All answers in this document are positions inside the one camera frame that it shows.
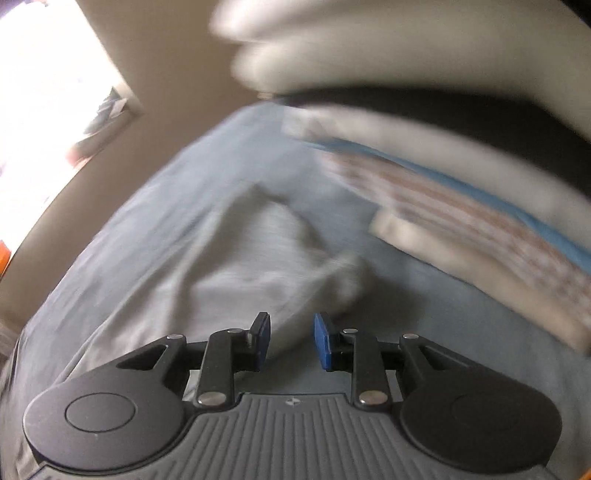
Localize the grey sweatpants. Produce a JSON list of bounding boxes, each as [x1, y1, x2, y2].
[[55, 185, 375, 402]]

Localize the blue cloth band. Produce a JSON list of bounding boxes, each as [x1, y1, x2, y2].
[[300, 138, 591, 264]]

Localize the grey bed blanket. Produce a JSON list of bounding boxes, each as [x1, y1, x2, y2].
[[0, 104, 591, 480]]

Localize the person's white fuzzy robe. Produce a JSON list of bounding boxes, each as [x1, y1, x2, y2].
[[210, 0, 591, 227]]

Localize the black cloth band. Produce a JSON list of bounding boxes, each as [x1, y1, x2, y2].
[[272, 85, 591, 185]]

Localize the cream cloth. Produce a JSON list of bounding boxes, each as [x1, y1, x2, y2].
[[369, 210, 591, 356]]

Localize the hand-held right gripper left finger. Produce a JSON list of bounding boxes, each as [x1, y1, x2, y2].
[[115, 311, 272, 409]]

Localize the window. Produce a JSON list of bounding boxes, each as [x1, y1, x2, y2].
[[0, 0, 146, 278]]

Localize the box of dark things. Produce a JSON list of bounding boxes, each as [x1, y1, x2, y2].
[[85, 85, 132, 134]]

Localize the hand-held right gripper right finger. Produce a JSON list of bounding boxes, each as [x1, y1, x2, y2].
[[314, 311, 469, 411]]

